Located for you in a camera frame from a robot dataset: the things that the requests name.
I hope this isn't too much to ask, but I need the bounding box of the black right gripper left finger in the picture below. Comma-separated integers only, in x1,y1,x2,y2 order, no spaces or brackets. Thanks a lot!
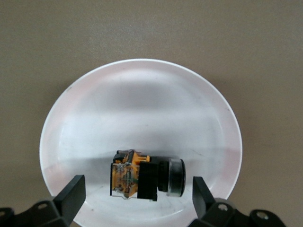
0,174,86,227

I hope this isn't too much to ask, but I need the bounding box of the pink round plate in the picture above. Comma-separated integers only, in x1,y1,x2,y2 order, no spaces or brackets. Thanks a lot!
39,58,243,227

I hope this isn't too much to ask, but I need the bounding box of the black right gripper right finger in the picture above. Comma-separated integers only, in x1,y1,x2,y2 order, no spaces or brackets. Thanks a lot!
190,176,287,227

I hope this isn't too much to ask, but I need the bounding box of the orange black push-button switch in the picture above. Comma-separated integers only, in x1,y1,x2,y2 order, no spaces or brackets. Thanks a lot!
109,148,187,202

